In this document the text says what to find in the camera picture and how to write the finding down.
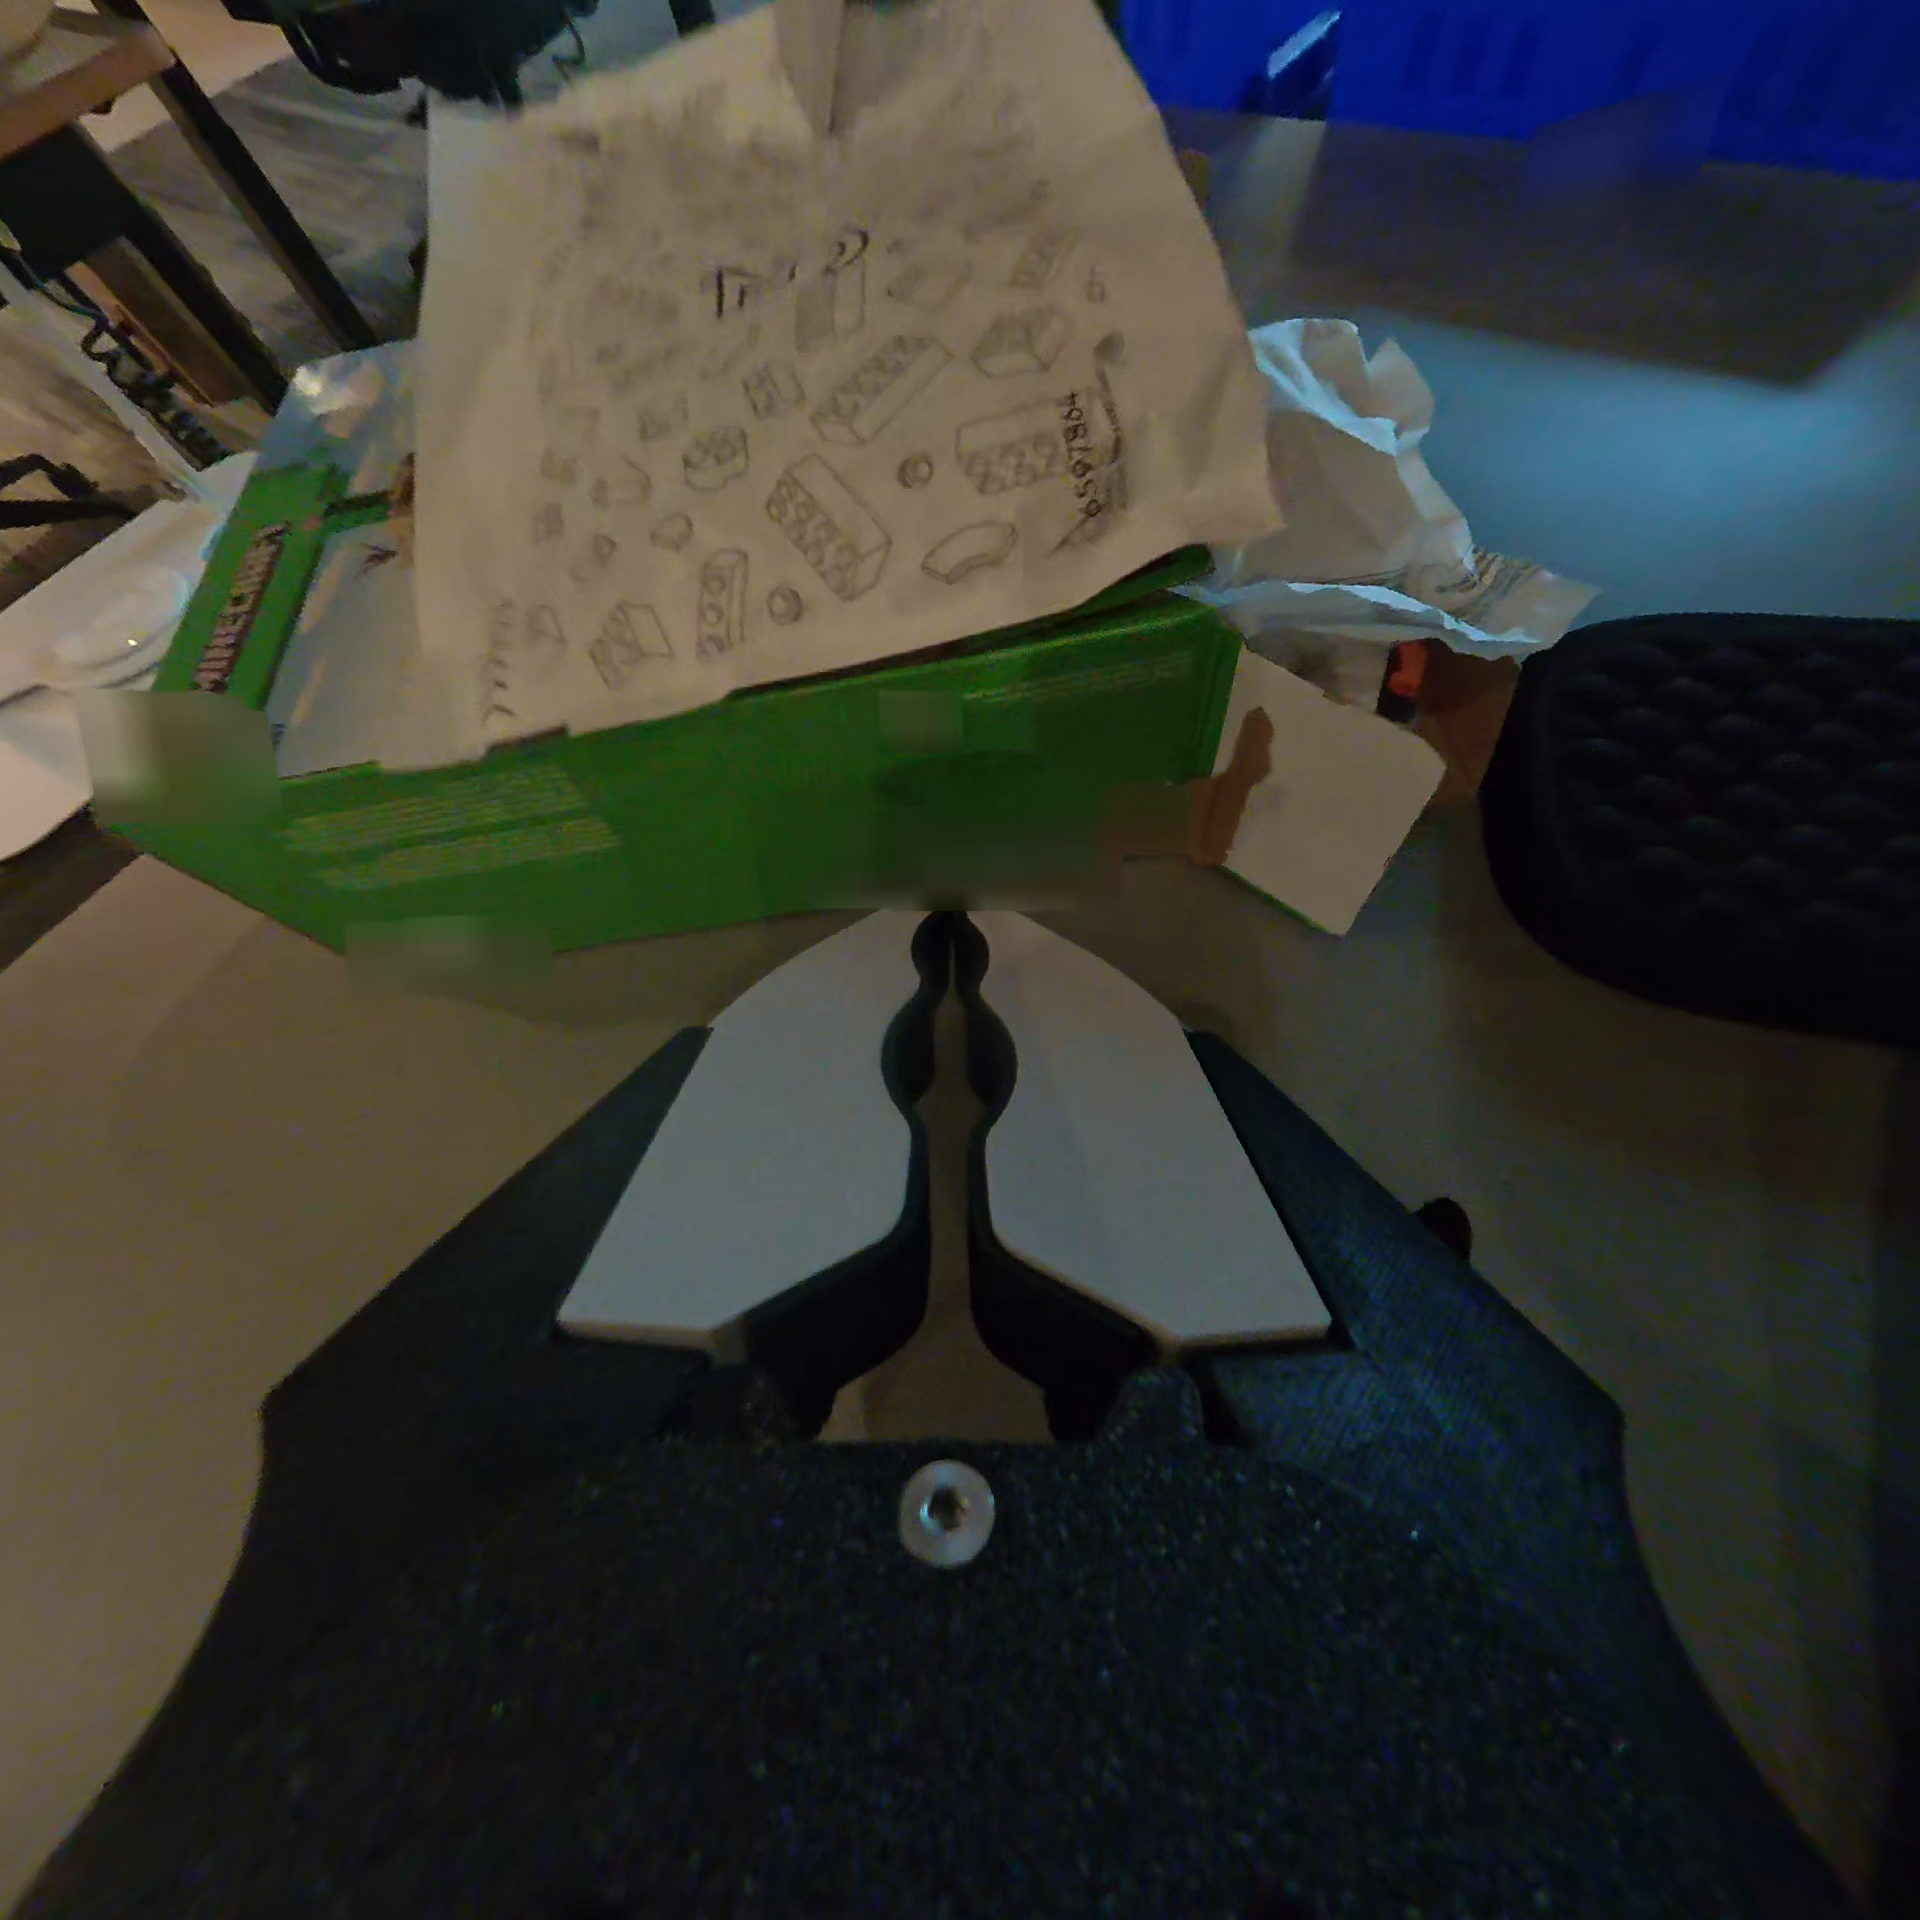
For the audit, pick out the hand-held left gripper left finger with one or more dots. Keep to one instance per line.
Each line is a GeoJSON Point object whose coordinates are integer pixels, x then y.
{"type": "Point", "coordinates": [751, 1171]}

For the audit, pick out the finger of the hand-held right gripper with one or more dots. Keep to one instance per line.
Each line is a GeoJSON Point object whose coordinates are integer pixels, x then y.
{"type": "Point", "coordinates": [829, 60]}

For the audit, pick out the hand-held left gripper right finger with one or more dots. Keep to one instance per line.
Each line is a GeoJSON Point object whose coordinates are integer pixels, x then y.
{"type": "Point", "coordinates": [1155, 1171]}

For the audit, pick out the white brick-print paper bag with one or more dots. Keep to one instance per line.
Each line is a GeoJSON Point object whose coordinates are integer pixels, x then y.
{"type": "Point", "coordinates": [974, 225]}

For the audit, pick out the green toy brick box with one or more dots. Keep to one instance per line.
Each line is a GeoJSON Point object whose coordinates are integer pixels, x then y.
{"type": "Point", "coordinates": [676, 811]}

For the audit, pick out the blue plastic bin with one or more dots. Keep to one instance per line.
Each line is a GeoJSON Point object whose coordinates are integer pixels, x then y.
{"type": "Point", "coordinates": [1501, 60]}

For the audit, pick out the grey desk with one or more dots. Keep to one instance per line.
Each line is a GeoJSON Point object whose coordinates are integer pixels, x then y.
{"type": "Point", "coordinates": [1501, 1125]}

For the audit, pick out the wooden office table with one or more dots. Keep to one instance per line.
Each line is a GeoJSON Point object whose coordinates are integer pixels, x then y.
{"type": "Point", "coordinates": [76, 84]}

